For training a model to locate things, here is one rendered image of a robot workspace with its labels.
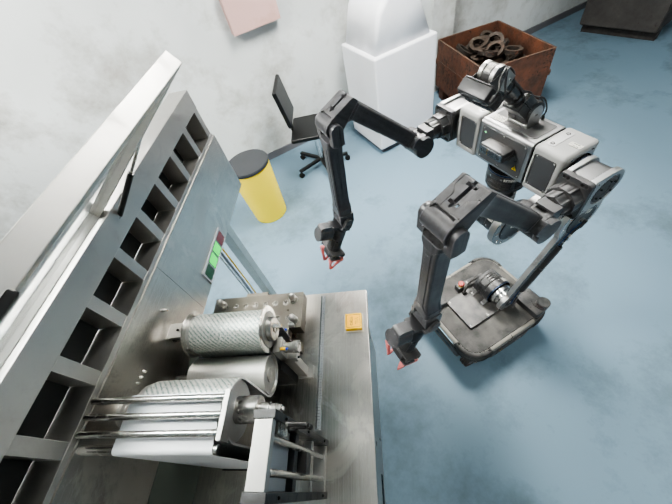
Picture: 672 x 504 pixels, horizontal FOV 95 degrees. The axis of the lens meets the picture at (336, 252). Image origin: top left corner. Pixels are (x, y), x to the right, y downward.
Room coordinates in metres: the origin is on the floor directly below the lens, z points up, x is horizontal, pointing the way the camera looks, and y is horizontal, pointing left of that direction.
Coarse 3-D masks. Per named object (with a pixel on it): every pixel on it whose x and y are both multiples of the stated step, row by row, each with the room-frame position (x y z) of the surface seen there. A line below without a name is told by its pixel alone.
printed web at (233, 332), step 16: (208, 320) 0.55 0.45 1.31; (224, 320) 0.53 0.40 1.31; (240, 320) 0.51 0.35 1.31; (256, 320) 0.50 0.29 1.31; (192, 336) 0.52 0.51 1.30; (208, 336) 0.50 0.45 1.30; (224, 336) 0.48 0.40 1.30; (240, 336) 0.47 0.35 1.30; (256, 336) 0.45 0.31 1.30; (208, 352) 0.48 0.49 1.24; (224, 352) 0.47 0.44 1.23; (240, 352) 0.46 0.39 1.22; (256, 352) 0.44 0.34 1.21; (160, 384) 0.36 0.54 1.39; (176, 384) 0.34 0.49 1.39; (192, 384) 0.33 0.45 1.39; (208, 384) 0.31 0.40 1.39; (224, 384) 0.30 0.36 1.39; (224, 448) 0.19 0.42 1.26; (240, 448) 0.18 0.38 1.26
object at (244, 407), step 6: (240, 396) 0.28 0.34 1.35; (246, 396) 0.27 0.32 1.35; (252, 396) 0.27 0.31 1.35; (258, 396) 0.26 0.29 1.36; (240, 402) 0.26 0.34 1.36; (246, 402) 0.25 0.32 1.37; (252, 402) 0.25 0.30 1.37; (258, 402) 0.25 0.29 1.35; (234, 408) 0.25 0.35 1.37; (240, 408) 0.24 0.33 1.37; (246, 408) 0.24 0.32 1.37; (252, 408) 0.24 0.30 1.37; (234, 414) 0.24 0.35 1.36; (240, 414) 0.23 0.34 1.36; (246, 414) 0.23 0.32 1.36; (252, 414) 0.22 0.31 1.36; (234, 420) 0.23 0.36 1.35; (240, 420) 0.22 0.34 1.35; (246, 420) 0.22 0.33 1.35; (252, 420) 0.21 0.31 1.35
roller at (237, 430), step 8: (152, 384) 0.37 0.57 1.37; (240, 384) 0.31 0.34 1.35; (144, 392) 0.34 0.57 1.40; (240, 392) 0.29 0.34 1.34; (248, 392) 0.30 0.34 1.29; (232, 424) 0.22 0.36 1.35; (240, 424) 0.22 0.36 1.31; (232, 432) 0.20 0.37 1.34; (240, 432) 0.21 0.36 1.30; (232, 440) 0.19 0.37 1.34
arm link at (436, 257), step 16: (416, 224) 0.43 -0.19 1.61; (432, 240) 0.37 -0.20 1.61; (448, 240) 0.34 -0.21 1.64; (464, 240) 0.33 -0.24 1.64; (432, 256) 0.36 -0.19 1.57; (448, 256) 0.33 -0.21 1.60; (432, 272) 0.35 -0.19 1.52; (432, 288) 0.35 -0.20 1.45; (416, 304) 0.38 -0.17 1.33; (432, 304) 0.35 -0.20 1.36; (432, 320) 0.34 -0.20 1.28
